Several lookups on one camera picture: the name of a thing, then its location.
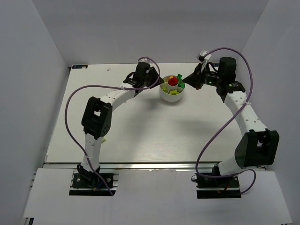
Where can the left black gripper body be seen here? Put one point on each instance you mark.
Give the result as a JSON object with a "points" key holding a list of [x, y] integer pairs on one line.
{"points": [[153, 76]]}

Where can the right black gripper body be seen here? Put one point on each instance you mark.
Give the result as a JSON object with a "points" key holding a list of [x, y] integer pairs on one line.
{"points": [[198, 75]]}

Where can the small dark green lego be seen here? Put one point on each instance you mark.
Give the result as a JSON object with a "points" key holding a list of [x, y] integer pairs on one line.
{"points": [[182, 85]]}

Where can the green lego plate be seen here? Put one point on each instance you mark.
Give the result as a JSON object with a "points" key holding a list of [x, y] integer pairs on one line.
{"points": [[180, 82]]}

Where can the red lego brick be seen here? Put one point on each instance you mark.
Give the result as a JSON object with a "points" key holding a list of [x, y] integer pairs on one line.
{"points": [[173, 81]]}

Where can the lime green lego brick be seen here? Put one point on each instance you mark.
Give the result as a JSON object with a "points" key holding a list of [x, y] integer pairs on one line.
{"points": [[174, 92]]}

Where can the pale green lego brick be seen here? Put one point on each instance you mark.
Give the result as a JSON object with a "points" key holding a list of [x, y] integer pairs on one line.
{"points": [[164, 89]]}

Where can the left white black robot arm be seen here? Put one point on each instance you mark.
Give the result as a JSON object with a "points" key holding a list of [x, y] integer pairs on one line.
{"points": [[97, 117]]}

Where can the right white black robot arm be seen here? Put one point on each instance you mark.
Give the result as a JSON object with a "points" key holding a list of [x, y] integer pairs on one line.
{"points": [[228, 84]]}

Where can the white round divided container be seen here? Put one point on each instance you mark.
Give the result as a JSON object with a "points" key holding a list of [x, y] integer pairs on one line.
{"points": [[172, 89]]}

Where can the left blue table label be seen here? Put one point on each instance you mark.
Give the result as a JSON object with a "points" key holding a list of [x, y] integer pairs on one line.
{"points": [[79, 67]]}

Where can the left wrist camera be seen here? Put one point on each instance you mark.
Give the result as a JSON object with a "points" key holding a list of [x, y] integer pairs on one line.
{"points": [[144, 59]]}

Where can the aluminium front rail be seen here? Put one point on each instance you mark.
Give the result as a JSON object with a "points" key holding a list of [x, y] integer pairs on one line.
{"points": [[120, 166]]}

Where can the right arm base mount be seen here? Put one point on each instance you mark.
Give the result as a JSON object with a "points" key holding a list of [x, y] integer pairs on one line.
{"points": [[211, 188]]}

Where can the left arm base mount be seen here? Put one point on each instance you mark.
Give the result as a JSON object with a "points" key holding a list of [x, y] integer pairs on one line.
{"points": [[80, 186]]}

